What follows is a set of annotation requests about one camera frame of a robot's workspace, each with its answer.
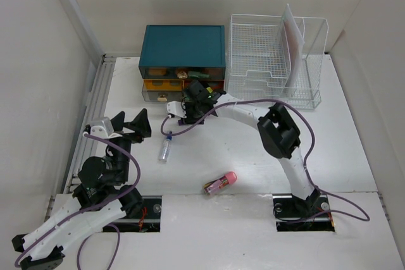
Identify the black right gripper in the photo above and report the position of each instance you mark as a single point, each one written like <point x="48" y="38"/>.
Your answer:
<point x="186" y="105"/>

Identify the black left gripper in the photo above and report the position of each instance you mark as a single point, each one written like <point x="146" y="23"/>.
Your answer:
<point x="140" y="125"/>

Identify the purple highlighter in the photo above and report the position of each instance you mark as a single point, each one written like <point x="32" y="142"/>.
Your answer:
<point x="181" y="122"/>

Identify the small drawer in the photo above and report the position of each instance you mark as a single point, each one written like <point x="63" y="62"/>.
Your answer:
<point x="213" y="84"/>
<point x="162" y="90"/>

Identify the green capsule stapler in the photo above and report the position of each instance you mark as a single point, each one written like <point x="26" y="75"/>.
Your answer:
<point x="197" y="75"/>

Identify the transparent drawer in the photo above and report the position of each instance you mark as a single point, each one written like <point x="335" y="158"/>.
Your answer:
<point x="181" y="73"/>

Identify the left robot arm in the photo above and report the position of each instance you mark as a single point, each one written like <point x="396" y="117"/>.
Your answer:
<point x="102" y="196"/>

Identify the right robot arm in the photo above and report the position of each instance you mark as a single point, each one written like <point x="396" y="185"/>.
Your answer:
<point x="278" y="132"/>

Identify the small clear spray bottle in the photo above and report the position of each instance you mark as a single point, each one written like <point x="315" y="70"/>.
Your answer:
<point x="165" y="148"/>

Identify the teal drawer cabinet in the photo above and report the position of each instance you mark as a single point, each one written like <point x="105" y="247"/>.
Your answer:
<point x="200" y="46"/>

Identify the pink capped clip tube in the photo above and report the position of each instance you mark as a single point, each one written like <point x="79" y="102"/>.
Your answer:
<point x="219" y="184"/>

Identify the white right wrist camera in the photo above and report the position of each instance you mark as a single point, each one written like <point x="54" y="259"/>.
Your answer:
<point x="175" y="108"/>

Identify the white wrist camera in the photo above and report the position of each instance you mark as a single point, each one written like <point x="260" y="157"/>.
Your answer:
<point x="175" y="108"/>
<point x="101" y="127"/>

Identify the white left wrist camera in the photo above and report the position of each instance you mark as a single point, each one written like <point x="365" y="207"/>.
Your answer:
<point x="101" y="127"/>

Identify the aluminium rail on left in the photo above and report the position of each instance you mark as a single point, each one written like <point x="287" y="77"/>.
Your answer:
<point x="95" y="104"/>

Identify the white wire stacking tray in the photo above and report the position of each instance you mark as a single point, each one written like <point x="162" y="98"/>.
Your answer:
<point x="258" y="63"/>

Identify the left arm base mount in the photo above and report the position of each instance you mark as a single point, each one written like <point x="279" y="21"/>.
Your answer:
<point x="147" y="220"/>

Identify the white wire file holder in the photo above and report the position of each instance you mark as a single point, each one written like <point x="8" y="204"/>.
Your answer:
<point x="302" y="87"/>

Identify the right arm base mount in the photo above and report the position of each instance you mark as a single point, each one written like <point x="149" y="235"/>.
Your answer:
<point x="290" y="219"/>

